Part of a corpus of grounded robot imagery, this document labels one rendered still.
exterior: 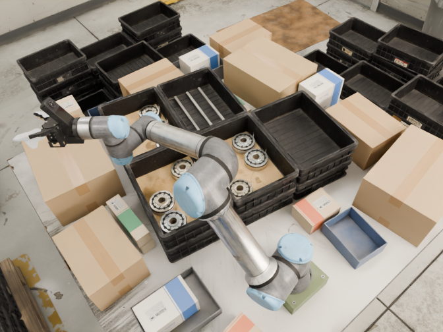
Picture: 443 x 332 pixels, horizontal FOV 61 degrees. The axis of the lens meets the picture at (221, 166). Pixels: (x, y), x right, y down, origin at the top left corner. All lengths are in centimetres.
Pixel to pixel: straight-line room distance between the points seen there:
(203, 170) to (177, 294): 55
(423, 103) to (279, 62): 102
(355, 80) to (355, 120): 104
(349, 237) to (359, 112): 60
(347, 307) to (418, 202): 47
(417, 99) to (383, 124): 82
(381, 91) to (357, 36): 67
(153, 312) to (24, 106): 260
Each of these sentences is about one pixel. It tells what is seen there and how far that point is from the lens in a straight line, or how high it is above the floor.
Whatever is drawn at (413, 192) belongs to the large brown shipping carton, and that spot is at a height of 90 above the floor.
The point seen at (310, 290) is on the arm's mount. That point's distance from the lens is 146.
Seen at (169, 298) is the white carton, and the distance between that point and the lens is 142.
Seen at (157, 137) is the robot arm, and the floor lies 120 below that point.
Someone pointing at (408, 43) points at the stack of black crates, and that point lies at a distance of 313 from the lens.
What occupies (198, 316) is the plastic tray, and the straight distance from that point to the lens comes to 148.
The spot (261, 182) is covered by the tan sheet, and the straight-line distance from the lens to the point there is 159.
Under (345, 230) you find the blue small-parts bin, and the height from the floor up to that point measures 70.
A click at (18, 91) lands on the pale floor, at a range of 385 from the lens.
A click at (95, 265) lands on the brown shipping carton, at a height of 86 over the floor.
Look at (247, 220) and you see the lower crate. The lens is 159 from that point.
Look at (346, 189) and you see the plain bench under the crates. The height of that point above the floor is 70.
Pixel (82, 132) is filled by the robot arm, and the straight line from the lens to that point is 128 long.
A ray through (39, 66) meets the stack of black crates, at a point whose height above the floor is 49.
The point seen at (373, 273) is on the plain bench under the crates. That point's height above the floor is 70.
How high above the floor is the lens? 212
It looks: 52 degrees down
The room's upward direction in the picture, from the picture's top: 4 degrees counter-clockwise
